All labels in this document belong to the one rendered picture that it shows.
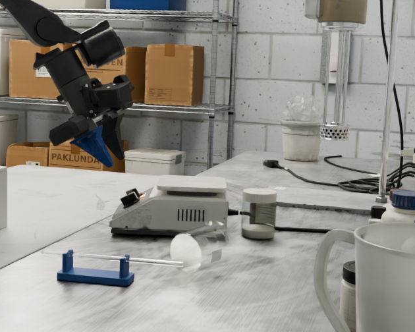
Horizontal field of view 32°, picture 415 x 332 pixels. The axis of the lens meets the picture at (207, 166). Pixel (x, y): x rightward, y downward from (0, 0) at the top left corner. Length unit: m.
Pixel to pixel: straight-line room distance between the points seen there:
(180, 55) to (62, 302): 2.61
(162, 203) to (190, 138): 2.59
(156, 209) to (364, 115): 2.50
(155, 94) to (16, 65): 0.72
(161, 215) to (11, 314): 0.43
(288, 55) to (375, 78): 0.44
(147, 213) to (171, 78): 2.25
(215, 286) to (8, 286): 0.27
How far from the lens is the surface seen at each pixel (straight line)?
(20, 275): 1.04
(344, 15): 1.58
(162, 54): 3.47
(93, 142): 1.24
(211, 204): 1.24
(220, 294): 0.97
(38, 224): 1.34
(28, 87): 3.72
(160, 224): 1.25
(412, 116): 3.65
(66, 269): 1.01
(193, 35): 3.81
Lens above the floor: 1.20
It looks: 8 degrees down
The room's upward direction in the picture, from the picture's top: 2 degrees clockwise
